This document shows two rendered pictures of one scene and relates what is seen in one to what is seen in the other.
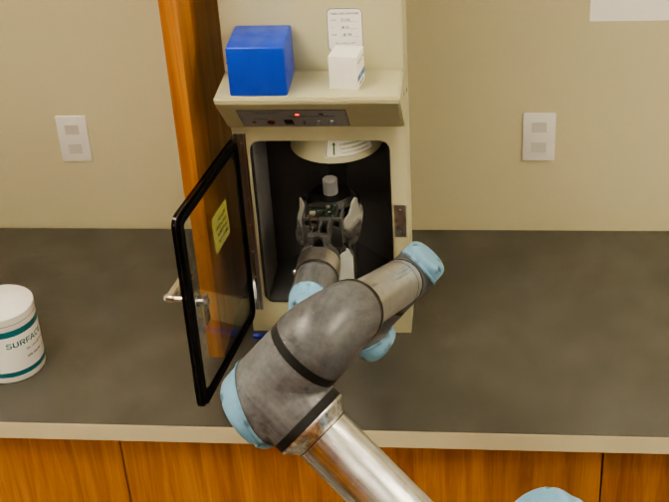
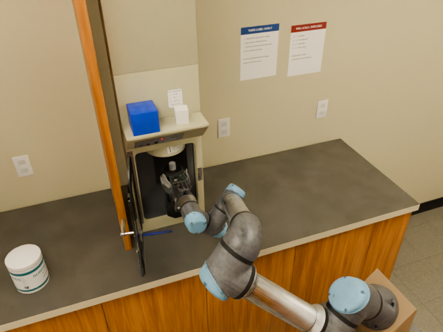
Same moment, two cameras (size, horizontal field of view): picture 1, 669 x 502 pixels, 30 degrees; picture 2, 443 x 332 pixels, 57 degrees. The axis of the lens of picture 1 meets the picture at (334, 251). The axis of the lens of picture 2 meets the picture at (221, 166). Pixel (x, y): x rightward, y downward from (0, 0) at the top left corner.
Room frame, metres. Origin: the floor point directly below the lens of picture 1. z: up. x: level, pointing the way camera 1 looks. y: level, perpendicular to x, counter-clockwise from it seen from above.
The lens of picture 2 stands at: (0.66, 0.48, 2.26)
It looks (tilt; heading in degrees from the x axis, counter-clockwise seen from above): 34 degrees down; 332
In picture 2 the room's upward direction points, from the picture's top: 1 degrees counter-clockwise
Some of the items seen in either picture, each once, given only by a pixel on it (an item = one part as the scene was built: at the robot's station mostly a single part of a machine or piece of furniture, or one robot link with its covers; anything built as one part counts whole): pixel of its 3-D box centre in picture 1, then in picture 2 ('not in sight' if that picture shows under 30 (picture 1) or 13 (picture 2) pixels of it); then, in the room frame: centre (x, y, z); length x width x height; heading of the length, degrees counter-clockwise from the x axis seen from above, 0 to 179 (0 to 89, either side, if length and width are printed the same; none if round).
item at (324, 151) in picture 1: (335, 128); (164, 141); (2.14, -0.02, 1.34); 0.18 x 0.18 x 0.05
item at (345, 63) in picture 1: (346, 67); (181, 114); (1.98, -0.04, 1.54); 0.05 x 0.05 x 0.06; 74
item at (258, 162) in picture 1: (331, 192); (162, 167); (2.17, 0.00, 1.19); 0.26 x 0.24 x 0.35; 82
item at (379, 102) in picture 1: (311, 110); (166, 136); (1.99, 0.02, 1.46); 0.32 x 0.12 x 0.10; 82
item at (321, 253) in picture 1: (316, 269); (186, 204); (1.81, 0.03, 1.25); 0.08 x 0.05 x 0.08; 82
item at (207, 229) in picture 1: (217, 272); (135, 215); (1.91, 0.21, 1.19); 0.30 x 0.01 x 0.40; 163
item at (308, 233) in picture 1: (323, 239); (181, 190); (1.89, 0.02, 1.26); 0.12 x 0.08 x 0.09; 172
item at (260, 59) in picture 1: (261, 60); (143, 117); (2.00, 0.10, 1.55); 0.10 x 0.10 x 0.09; 82
